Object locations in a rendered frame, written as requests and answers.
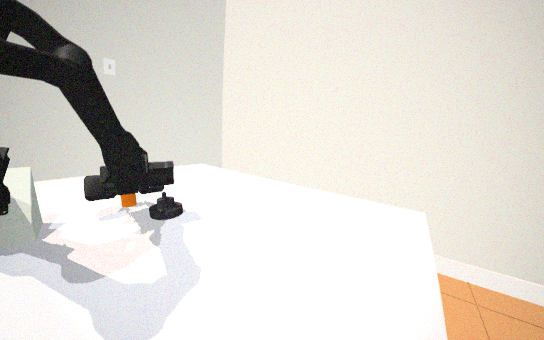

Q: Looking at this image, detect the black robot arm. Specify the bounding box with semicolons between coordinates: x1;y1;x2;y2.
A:
0;0;175;216

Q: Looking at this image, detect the orange knob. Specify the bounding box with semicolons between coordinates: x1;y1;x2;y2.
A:
121;194;137;207

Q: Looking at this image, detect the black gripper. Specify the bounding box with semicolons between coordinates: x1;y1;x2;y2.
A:
83;175;164;202

